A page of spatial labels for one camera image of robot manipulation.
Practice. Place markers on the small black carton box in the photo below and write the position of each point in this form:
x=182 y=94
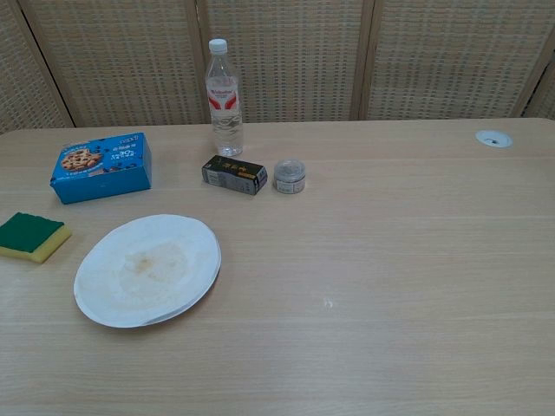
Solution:
x=232 y=173

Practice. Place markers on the blue cookie box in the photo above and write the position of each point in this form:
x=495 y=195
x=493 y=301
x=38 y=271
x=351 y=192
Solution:
x=104 y=177

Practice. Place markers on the woven bamboo screen panel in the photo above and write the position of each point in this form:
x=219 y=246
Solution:
x=544 y=99
x=126 y=60
x=451 y=56
x=21 y=86
x=295 y=56

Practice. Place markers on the white paper plate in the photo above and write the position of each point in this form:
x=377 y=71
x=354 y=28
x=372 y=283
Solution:
x=147 y=277

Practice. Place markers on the small clear glass jar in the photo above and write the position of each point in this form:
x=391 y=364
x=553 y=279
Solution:
x=289 y=177

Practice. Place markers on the clear plastic water bottle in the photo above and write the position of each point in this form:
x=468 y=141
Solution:
x=224 y=104

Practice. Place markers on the green yellow sponge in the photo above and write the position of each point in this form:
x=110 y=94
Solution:
x=30 y=234

